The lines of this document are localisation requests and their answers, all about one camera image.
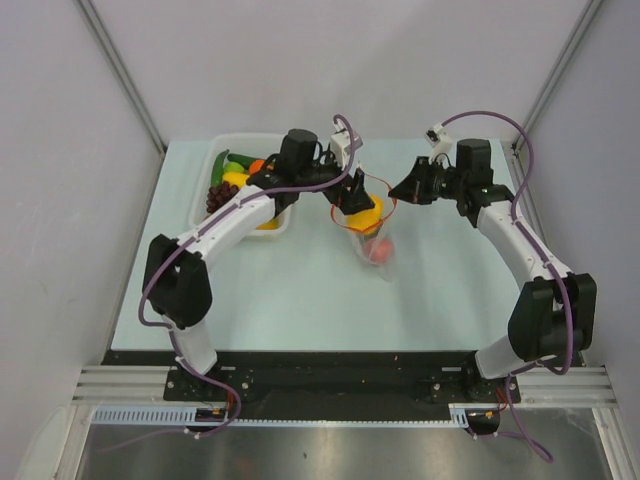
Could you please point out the green toy cucumber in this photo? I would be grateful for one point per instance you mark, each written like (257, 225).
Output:
(218, 169)

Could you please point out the clear zip top bag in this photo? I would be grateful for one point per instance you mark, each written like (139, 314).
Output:
(374, 186)

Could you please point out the pink toy peach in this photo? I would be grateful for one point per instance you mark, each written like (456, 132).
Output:
(379, 251)

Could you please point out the light green toy lime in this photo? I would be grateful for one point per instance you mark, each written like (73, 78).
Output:
(233, 167)

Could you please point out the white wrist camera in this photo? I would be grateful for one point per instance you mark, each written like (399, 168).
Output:
(341, 145)
(441, 143)

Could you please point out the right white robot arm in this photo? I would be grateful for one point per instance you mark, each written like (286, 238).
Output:
(555, 311)

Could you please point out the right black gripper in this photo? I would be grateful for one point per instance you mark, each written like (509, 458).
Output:
(413, 188)

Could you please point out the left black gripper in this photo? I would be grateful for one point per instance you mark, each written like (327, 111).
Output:
(341, 196)

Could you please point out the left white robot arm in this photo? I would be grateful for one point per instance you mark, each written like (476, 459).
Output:
(176, 282)

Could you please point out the purple toy grapes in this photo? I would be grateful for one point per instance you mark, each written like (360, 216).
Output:
(219, 196)

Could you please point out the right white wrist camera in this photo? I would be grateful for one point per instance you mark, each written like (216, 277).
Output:
(441, 143)

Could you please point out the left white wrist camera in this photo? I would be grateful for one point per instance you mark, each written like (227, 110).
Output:
(341, 145)

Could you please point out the yellow toy bell pepper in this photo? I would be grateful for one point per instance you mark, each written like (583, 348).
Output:
(368, 219)

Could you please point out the orange toy orange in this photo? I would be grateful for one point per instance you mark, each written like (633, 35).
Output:
(256, 166)

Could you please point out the green toy avocado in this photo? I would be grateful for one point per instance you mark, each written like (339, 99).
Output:
(243, 160)

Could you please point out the white plastic basket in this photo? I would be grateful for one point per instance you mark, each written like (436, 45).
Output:
(257, 145)

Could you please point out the yellow green toy mango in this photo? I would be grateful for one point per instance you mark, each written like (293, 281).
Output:
(272, 224)

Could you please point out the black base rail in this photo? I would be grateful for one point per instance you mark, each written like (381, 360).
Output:
(344, 387)

